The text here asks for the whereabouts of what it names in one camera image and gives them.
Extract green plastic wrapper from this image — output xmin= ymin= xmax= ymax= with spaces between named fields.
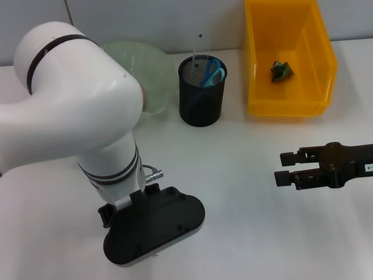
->
xmin=270 ymin=59 xmax=295 ymax=84

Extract transparent plastic ruler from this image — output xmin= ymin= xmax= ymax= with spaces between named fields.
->
xmin=192 ymin=33 xmax=211 ymax=87

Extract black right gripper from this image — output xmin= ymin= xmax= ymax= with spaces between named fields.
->
xmin=273 ymin=141 xmax=373 ymax=191

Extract black mesh pen holder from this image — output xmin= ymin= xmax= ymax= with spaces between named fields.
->
xmin=178 ymin=55 xmax=228 ymax=127

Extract blue scissors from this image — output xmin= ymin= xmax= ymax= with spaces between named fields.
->
xmin=186 ymin=58 xmax=227 ymax=114

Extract left arm gripper cable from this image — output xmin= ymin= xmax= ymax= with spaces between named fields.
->
xmin=141 ymin=165 xmax=164 ymax=184

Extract pale green glass fruit bowl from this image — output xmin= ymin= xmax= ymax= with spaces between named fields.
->
xmin=103 ymin=40 xmax=173 ymax=114

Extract yellow plastic bin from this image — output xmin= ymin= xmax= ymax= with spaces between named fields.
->
xmin=244 ymin=0 xmax=339 ymax=118

